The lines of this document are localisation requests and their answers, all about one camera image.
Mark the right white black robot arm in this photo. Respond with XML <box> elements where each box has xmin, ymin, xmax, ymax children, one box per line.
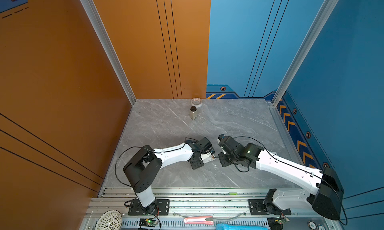
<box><xmin>218</xmin><ymin>134</ymin><xmax>345</xmax><ymax>221</ymax></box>

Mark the small brown-capped jar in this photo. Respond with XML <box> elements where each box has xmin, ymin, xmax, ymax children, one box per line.
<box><xmin>190</xmin><ymin>106</ymin><xmax>198</xmax><ymax>120</ymax></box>

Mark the pink box cutter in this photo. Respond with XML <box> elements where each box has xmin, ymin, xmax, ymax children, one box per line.
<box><xmin>183</xmin><ymin>216</ymin><xmax>214</xmax><ymax>226</ymax></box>

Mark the cyan cylinder object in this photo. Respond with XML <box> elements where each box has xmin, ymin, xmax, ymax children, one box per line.
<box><xmin>216</xmin><ymin>223</ymin><xmax>268</xmax><ymax>230</ymax></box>

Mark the white mesh basket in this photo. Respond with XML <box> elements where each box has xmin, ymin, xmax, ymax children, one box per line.
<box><xmin>95</xmin><ymin>210</ymin><xmax>123</xmax><ymax>230</ymax></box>

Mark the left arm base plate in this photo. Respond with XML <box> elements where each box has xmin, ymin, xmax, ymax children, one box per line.
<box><xmin>125</xmin><ymin>199</ymin><xmax>170</xmax><ymax>216</ymax></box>

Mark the aluminium rail frame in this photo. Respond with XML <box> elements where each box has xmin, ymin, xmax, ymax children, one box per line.
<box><xmin>80</xmin><ymin>188</ymin><xmax>343</xmax><ymax>230</ymax></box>

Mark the white remote control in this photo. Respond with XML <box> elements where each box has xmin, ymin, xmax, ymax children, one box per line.
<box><xmin>201</xmin><ymin>154</ymin><xmax>216</xmax><ymax>164</ymax></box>

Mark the green circuit board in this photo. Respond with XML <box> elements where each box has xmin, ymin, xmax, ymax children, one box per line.
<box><xmin>139</xmin><ymin>218</ymin><xmax>159</xmax><ymax>230</ymax></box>

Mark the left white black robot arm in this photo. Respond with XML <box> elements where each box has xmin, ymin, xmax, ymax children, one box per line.
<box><xmin>123</xmin><ymin>137</ymin><xmax>215</xmax><ymax>208</ymax></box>

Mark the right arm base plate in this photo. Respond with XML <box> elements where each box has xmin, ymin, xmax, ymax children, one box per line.
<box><xmin>248</xmin><ymin>199</ymin><xmax>292</xmax><ymax>216</ymax></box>

